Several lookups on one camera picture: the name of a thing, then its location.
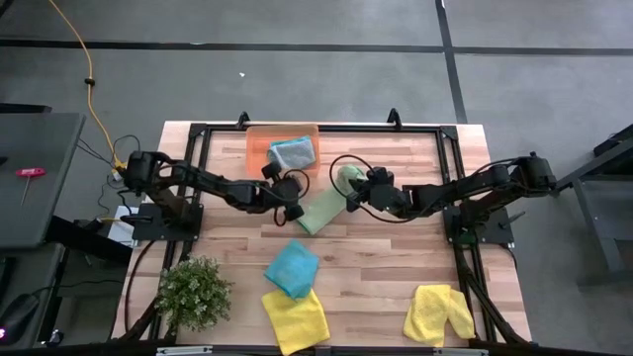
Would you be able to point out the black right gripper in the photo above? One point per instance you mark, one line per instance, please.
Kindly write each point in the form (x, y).
(388, 198)

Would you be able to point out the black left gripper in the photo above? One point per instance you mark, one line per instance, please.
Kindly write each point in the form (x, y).
(277, 195)

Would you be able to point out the grey microfiber towel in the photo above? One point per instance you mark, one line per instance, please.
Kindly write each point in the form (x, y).
(294, 155)

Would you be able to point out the orange plastic tray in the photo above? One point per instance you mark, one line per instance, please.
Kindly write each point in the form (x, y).
(254, 148)

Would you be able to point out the light green microfiber towel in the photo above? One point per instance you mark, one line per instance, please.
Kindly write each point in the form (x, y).
(326, 207)

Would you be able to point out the yellow microfiber towel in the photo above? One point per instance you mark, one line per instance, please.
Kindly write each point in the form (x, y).
(297, 324)
(430, 311)

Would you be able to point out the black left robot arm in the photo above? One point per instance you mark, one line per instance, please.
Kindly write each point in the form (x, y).
(198, 180)

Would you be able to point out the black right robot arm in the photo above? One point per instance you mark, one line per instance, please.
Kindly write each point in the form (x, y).
(470, 188)

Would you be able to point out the black clamp lever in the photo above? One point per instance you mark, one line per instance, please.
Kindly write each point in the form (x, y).
(136, 218)
(512, 220)

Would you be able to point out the small green potted plant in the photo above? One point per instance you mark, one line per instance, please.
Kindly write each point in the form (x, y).
(193, 294)

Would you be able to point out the white paper sheet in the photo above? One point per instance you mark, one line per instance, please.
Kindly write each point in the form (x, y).
(121, 232)

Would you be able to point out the dark low desk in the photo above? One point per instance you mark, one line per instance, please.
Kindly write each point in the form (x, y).
(84, 242)

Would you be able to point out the grey desk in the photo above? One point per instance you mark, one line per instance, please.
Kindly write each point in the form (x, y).
(44, 198)

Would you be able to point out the black side table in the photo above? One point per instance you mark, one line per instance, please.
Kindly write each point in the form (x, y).
(597, 222)

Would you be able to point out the black computer mouse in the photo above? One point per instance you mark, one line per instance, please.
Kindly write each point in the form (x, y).
(20, 311)

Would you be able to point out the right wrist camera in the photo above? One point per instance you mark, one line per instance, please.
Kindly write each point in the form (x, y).
(380, 174)

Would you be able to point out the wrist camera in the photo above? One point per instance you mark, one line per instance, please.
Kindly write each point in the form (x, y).
(380, 174)
(294, 212)

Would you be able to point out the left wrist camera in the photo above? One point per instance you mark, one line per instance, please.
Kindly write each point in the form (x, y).
(294, 212)

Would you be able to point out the black frame hook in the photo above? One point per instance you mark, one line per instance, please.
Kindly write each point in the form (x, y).
(241, 120)
(394, 117)

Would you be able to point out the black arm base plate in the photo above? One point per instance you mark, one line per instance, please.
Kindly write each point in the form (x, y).
(148, 232)
(494, 235)

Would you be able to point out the silver aluminium bracket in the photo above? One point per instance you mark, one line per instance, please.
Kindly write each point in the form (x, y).
(460, 352)
(183, 350)

